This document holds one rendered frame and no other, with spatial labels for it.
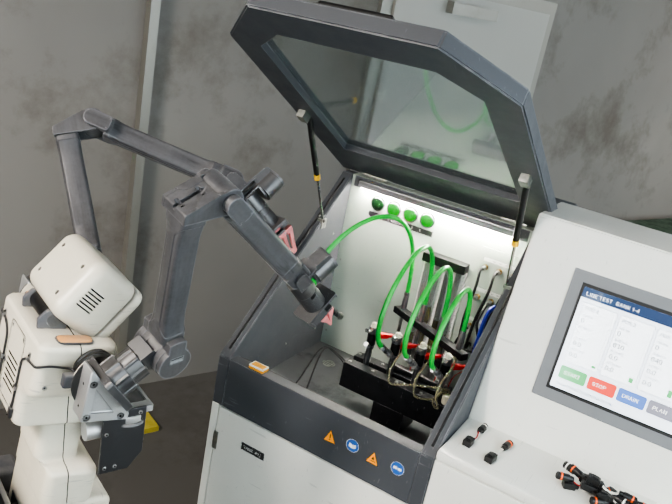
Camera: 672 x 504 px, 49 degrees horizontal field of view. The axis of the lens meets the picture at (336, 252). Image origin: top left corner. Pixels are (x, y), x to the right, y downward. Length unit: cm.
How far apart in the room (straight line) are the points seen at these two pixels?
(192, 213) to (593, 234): 109
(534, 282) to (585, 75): 335
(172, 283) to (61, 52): 185
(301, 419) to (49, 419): 70
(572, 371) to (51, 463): 128
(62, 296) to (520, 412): 119
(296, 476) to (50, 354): 89
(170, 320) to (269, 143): 224
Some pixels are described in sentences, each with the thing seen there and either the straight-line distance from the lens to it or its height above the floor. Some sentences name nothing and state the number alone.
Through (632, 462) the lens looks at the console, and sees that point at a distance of 205.
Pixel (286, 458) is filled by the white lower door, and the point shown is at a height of 74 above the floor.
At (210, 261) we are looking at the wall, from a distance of 370.
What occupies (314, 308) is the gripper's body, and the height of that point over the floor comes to 127.
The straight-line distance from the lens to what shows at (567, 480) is 194.
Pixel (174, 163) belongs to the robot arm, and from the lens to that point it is 196.
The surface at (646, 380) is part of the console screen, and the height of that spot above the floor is 124.
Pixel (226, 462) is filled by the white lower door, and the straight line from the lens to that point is 234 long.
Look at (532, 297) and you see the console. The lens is 203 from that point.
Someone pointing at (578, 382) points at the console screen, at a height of 118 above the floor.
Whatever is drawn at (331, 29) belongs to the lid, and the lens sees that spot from 155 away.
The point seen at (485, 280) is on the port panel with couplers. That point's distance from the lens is 231.
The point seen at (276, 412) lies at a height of 86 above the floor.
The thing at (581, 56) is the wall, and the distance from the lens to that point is 517.
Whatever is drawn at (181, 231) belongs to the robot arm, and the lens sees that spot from 135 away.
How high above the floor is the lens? 199
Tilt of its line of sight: 19 degrees down
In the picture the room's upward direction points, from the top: 11 degrees clockwise
